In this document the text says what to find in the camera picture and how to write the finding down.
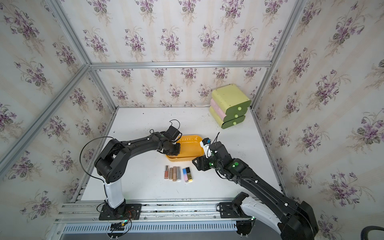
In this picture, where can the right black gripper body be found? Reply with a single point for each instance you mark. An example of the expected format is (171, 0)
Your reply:
(207, 163)

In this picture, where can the yellow plastic storage box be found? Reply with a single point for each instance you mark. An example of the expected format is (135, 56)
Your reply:
(190, 149)

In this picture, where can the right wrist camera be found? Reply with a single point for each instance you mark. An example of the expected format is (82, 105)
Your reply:
(205, 144)

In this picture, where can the green pink drawer organizer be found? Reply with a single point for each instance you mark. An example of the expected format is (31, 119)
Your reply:
(229, 106)

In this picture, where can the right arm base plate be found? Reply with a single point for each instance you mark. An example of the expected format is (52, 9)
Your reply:
(229, 210)

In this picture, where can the tan lipstick tube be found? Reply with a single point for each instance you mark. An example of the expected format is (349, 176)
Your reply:
(174, 177)

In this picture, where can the rose lip gloss tube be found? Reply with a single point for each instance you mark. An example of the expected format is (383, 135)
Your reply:
(166, 172)

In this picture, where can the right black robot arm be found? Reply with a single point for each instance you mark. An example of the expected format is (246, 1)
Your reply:
(290, 219)

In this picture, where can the black gold lipstick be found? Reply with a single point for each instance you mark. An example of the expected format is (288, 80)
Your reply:
(189, 174)

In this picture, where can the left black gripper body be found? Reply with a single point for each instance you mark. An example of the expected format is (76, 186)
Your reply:
(173, 149)

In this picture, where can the silver lipstick tube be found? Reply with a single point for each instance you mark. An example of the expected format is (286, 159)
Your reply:
(178, 171)

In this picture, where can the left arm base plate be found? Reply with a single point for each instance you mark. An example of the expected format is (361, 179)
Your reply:
(123, 212)

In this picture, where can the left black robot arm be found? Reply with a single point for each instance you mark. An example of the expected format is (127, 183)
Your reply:
(112, 162)

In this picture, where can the beige lipstick tube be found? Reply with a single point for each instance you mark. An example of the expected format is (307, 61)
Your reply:
(170, 173)

